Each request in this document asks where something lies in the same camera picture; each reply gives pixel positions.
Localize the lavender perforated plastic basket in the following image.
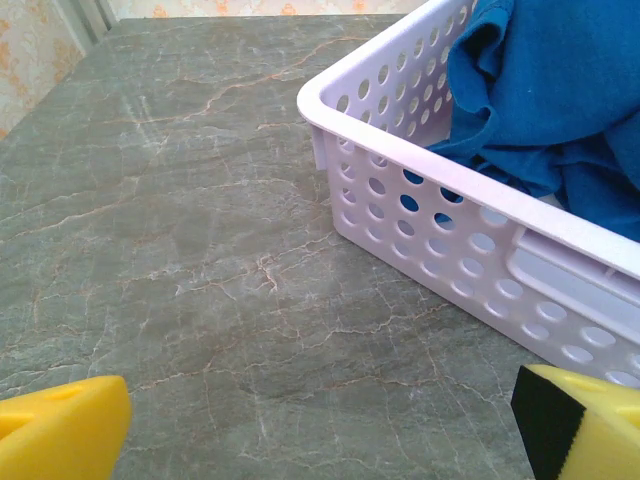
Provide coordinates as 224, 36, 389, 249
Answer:
296, 0, 640, 396

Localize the aluminium frame post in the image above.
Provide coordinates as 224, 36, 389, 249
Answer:
52, 0, 119, 49

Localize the blue printed t-shirt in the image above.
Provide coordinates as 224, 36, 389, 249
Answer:
402, 0, 640, 244

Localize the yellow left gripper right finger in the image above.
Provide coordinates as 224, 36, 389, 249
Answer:
510, 364, 640, 480

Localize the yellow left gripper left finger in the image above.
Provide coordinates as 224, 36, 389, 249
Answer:
0, 375, 133, 480

